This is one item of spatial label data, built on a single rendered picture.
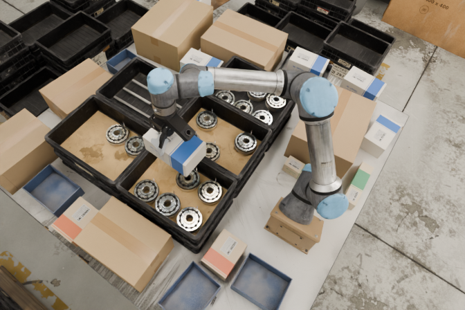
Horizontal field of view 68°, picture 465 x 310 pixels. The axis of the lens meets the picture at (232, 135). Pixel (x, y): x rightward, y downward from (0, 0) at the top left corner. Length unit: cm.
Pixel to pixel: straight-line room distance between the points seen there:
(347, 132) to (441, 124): 169
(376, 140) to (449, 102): 170
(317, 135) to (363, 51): 165
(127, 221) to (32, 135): 61
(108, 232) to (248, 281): 59
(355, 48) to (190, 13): 127
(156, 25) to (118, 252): 123
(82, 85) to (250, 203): 101
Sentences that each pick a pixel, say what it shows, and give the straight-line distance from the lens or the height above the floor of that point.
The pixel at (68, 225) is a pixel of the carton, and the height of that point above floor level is 77.
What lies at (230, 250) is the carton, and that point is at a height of 77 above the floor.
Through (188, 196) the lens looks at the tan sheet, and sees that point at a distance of 151.
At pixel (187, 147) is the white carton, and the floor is 114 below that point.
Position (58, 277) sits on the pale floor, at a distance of 242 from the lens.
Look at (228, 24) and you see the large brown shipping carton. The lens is 207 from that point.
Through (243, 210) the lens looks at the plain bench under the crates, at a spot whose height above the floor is 70.
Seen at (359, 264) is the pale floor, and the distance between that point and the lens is 246.
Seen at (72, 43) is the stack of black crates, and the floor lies 49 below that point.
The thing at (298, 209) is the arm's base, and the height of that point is 90.
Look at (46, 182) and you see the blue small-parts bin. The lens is 183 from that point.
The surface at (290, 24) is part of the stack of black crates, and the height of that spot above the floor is 38.
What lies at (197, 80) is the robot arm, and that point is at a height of 144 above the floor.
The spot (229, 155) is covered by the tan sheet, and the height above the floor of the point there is 83.
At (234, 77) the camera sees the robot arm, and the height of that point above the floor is 135.
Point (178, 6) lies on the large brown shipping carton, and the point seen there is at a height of 90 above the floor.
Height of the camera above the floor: 222
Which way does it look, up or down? 57 degrees down
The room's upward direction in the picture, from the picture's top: 7 degrees clockwise
